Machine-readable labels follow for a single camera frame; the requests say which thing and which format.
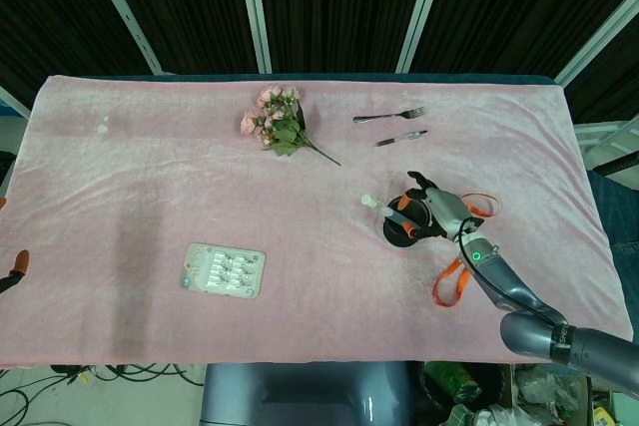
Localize white crumpled plastic bags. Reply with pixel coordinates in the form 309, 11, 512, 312
446, 364, 596, 426

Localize black clear ballpoint pen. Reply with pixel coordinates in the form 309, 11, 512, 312
374, 130, 429, 148

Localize pink plush table cloth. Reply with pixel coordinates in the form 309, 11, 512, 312
0, 74, 633, 368

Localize orange lanyard with metal clip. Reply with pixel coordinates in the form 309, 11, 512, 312
431, 190, 503, 308

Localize white double frame post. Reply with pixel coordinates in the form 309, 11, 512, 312
236, 0, 274, 74

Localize pink artificial flower bouquet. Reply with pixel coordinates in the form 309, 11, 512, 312
241, 84, 343, 168

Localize white tube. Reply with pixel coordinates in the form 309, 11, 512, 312
361, 194, 416, 227

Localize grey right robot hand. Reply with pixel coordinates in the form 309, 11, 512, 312
397, 170, 488, 243

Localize black mesh pen holder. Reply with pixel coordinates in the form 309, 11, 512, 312
377, 195, 431, 249

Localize silver metal fork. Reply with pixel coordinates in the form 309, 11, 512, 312
352, 106, 426, 125

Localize carded pack of metal hooks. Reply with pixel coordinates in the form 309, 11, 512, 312
178, 242, 267, 300

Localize green plastic bag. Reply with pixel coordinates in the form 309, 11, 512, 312
423, 360, 481, 398

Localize black floor cable bundle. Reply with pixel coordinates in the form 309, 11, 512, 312
0, 363, 204, 426

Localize black pleated curtain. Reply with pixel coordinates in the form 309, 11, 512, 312
0, 0, 639, 126

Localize grey robot torso base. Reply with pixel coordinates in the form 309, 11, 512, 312
199, 361, 416, 426

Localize white slanted frame post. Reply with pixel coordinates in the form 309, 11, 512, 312
82, 0, 164, 74

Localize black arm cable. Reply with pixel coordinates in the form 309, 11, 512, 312
457, 223, 558, 330

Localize dark blue fabric cover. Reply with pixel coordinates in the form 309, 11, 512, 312
586, 169, 639, 268

